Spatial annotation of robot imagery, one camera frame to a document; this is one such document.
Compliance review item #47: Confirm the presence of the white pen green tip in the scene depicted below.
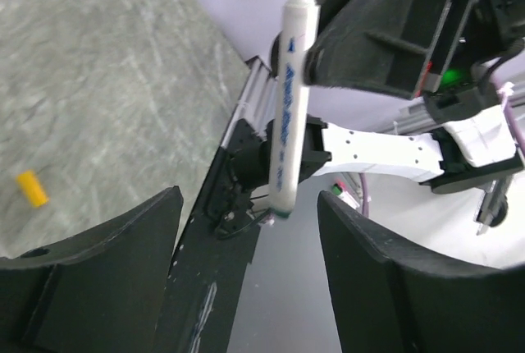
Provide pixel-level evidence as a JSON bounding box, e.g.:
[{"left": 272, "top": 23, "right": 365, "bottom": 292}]
[{"left": 268, "top": 0, "right": 320, "bottom": 218}]

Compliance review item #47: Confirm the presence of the yellow pen cap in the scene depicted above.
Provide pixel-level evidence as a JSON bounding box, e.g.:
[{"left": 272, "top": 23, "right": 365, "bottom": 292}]
[{"left": 16, "top": 170, "right": 48, "bottom": 208}]

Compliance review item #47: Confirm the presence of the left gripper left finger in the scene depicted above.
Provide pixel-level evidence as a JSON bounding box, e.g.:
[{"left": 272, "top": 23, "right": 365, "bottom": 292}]
[{"left": 1, "top": 186, "right": 183, "bottom": 352}]

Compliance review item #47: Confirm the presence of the black base bar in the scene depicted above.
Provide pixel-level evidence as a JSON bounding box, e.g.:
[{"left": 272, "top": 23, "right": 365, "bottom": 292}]
[{"left": 151, "top": 118, "right": 288, "bottom": 353}]

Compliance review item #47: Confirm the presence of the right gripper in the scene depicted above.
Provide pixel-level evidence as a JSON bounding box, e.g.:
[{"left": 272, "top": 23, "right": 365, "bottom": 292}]
[{"left": 305, "top": 0, "right": 524, "bottom": 99}]

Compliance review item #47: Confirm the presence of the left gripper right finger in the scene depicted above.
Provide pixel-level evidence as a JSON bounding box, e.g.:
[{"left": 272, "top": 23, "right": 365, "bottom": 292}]
[{"left": 317, "top": 191, "right": 524, "bottom": 352}]

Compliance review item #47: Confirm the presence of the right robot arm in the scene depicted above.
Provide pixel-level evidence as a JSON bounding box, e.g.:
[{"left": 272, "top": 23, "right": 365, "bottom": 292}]
[{"left": 227, "top": 0, "right": 524, "bottom": 212}]

